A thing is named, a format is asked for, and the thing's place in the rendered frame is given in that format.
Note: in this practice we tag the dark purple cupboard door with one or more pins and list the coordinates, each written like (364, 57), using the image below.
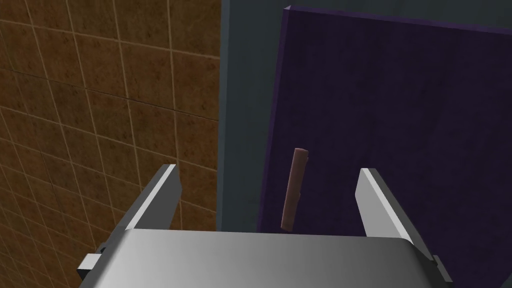
(392, 128)

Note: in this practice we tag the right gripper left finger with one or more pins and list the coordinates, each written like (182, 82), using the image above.
(156, 204)

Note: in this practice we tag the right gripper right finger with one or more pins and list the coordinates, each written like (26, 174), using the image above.
(380, 208)

